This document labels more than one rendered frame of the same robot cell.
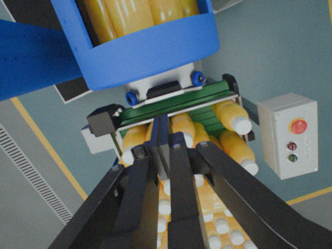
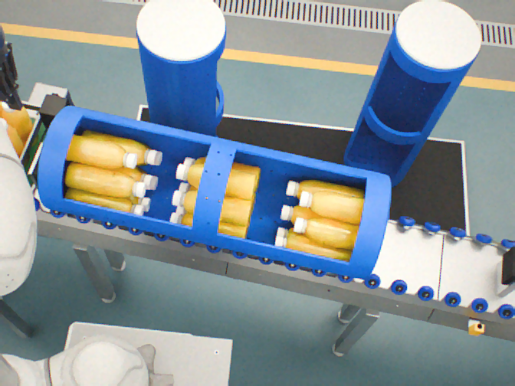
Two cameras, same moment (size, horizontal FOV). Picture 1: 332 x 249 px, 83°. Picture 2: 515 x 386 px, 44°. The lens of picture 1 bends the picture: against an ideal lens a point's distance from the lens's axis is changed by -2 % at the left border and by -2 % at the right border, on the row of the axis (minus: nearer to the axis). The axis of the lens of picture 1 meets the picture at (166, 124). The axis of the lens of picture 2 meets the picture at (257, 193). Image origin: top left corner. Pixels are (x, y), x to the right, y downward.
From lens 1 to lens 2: 1.43 m
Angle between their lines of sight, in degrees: 26
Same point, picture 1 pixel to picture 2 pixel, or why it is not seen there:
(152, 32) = (65, 143)
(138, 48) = (63, 132)
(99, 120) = (57, 106)
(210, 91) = not seen: hidden behind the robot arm
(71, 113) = (126, 104)
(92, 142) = (48, 91)
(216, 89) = not seen: hidden behind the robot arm
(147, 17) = (81, 155)
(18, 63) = (158, 83)
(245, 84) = not seen: outside the picture
